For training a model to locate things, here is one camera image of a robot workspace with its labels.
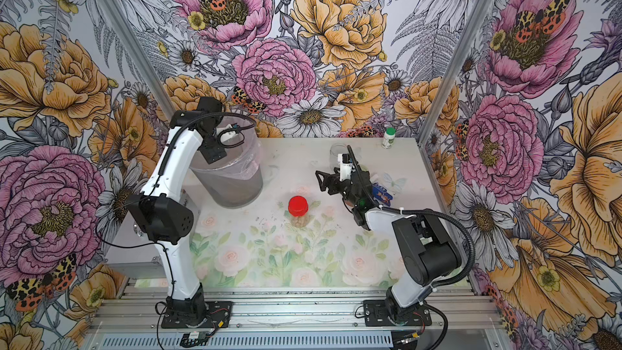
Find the red lid peanut jar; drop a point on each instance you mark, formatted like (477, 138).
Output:
(298, 208)

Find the green lid peanut jar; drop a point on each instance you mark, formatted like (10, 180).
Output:
(335, 151)

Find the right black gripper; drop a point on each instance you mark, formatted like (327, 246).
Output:
(334, 179)

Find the mesh bin with pink bag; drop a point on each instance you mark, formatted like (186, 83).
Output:
(236, 180)

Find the right aluminium corner post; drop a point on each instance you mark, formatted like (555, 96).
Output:
(473, 23)

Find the aluminium corner post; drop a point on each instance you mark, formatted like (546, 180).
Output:
(130, 40)
(473, 23)

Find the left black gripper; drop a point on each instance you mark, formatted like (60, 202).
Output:
(212, 154)

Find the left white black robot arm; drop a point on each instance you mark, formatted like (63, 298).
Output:
(161, 215)

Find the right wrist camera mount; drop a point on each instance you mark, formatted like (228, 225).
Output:
(345, 166)

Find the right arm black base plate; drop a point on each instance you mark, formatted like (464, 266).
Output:
(377, 313)

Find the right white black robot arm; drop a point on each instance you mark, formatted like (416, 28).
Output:
(428, 252)

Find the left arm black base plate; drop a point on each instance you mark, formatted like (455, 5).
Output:
(212, 315)

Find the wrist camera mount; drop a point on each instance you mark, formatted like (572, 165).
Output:
(231, 137)
(345, 166)

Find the left aluminium corner post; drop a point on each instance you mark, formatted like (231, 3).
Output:
(130, 40)

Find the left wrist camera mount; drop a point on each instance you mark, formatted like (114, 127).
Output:
(231, 137)

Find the blue gauze bandage packet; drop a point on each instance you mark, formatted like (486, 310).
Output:
(381, 194)

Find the white bottle green cap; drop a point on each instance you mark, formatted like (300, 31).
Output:
(388, 137)

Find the aluminium rail frame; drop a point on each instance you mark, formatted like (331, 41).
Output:
(300, 318)

